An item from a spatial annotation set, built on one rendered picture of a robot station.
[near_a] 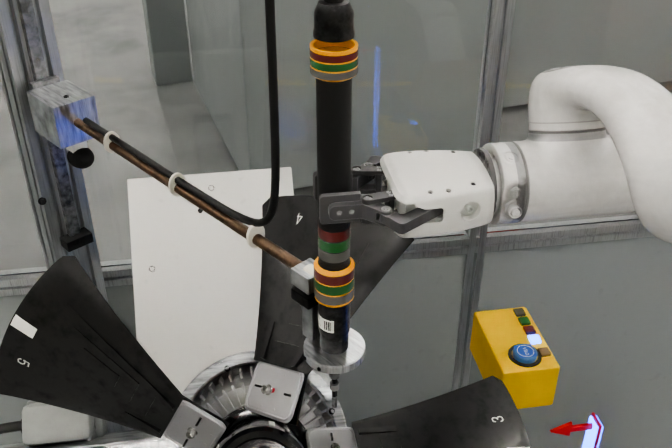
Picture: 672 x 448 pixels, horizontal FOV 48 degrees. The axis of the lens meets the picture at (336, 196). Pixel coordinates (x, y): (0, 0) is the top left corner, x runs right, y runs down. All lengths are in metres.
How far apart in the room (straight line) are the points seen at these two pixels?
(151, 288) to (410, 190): 0.59
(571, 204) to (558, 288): 1.12
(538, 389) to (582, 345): 0.73
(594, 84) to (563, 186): 0.11
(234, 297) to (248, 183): 0.18
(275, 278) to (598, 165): 0.45
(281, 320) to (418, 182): 0.34
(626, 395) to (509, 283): 0.57
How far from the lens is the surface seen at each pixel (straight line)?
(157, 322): 1.21
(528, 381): 1.33
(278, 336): 0.99
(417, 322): 1.84
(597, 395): 2.22
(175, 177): 1.01
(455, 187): 0.74
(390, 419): 1.05
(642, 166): 0.69
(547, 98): 0.78
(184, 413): 0.98
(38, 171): 1.38
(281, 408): 0.97
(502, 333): 1.37
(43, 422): 1.16
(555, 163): 0.78
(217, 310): 1.20
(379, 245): 0.97
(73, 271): 0.95
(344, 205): 0.73
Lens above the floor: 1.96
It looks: 31 degrees down
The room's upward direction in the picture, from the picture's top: straight up
